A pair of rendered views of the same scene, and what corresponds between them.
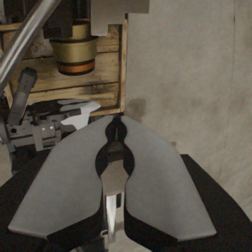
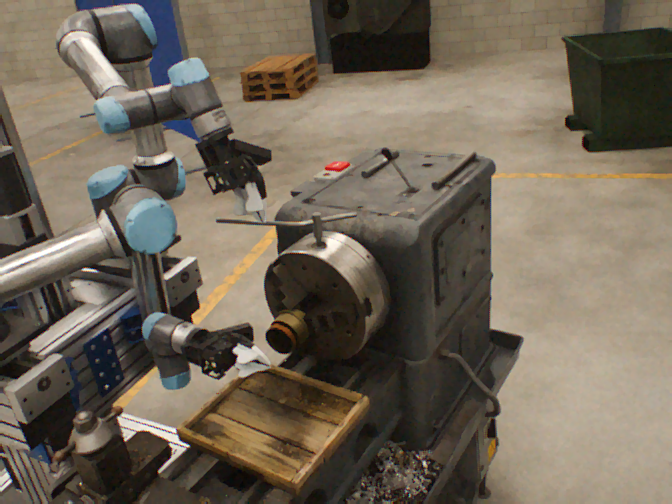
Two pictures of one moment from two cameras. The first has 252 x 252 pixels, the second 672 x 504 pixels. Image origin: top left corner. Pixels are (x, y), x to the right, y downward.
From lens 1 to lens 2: 1.37 m
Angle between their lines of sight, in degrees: 102
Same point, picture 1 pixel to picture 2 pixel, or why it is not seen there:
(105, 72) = (311, 438)
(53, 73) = (262, 413)
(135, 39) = not seen: outside the picture
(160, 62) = not seen: outside the picture
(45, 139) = (212, 345)
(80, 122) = (244, 356)
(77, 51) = (285, 315)
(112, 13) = (323, 310)
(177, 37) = not seen: outside the picture
